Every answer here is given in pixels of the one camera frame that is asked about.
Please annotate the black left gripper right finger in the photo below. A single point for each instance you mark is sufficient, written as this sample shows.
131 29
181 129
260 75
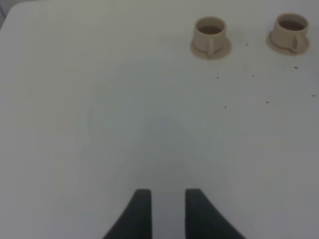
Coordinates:
204 221

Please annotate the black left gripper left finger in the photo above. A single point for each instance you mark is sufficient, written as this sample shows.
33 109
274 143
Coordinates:
136 220

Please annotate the left beige cup saucer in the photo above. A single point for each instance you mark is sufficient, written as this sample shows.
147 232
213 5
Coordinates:
217 55

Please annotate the beige cup saucer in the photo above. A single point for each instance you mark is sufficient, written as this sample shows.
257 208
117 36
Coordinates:
283 51
217 55

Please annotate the left beige teacup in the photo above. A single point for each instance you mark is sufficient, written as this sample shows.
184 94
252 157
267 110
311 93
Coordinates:
209 34

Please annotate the beige teacup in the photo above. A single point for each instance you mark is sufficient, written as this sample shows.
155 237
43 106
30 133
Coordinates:
290 31
209 34

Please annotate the right beige cup saucer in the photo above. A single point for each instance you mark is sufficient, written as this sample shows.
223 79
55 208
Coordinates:
283 51

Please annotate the right beige teacup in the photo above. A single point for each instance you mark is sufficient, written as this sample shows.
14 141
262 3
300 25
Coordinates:
290 31

